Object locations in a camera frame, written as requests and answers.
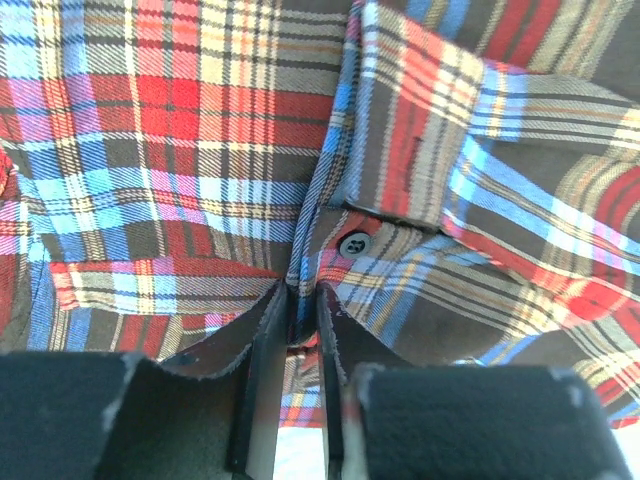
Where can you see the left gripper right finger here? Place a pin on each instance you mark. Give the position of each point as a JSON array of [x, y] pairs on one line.
[[386, 419]]

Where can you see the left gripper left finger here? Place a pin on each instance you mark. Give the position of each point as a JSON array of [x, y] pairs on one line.
[[210, 411]]

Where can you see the red brown plaid shirt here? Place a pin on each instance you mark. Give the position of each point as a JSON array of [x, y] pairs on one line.
[[463, 175]]

